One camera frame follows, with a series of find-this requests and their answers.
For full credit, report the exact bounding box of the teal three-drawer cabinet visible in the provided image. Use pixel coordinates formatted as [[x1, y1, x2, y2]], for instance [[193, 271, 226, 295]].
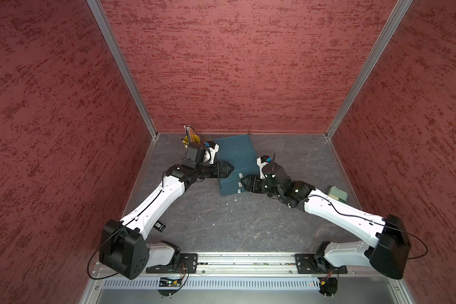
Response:
[[214, 134, 260, 196]]

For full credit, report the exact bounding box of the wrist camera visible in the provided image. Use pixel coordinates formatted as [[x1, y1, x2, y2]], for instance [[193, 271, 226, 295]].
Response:
[[203, 141, 219, 165], [257, 155, 275, 179]]

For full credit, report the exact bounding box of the black tag with label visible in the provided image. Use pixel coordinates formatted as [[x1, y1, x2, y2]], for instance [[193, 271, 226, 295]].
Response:
[[153, 220, 166, 233]]

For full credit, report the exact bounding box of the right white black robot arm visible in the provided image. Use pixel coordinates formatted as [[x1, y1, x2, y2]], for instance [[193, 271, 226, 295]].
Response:
[[240, 175, 411, 279]]

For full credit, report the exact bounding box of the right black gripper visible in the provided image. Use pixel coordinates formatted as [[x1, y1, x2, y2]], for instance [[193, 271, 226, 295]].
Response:
[[239, 174, 282, 198]]

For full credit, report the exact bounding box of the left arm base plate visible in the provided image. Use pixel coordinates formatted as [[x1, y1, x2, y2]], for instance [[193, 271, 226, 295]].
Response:
[[145, 253, 198, 275]]

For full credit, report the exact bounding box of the aluminium front rail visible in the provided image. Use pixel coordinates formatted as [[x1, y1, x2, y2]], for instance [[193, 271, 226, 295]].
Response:
[[81, 252, 415, 303]]

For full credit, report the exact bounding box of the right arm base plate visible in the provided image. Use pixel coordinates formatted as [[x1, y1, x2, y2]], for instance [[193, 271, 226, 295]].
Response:
[[294, 253, 348, 276]]

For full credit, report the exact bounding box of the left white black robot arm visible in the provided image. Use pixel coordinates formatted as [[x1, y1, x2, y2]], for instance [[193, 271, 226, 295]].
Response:
[[99, 161, 234, 280]]

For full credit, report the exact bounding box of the yellow pencil cup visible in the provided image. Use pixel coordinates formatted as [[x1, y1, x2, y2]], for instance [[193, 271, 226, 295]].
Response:
[[182, 134, 202, 147]]

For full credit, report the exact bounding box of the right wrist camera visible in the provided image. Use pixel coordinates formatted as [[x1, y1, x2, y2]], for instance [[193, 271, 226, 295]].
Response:
[[257, 155, 275, 179]]

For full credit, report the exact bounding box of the green cream pencil sharpener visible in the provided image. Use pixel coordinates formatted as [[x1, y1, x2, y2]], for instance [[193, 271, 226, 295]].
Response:
[[327, 186, 348, 203]]

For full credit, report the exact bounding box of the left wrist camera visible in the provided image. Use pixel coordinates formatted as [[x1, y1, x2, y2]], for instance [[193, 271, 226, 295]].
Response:
[[203, 141, 219, 165]]

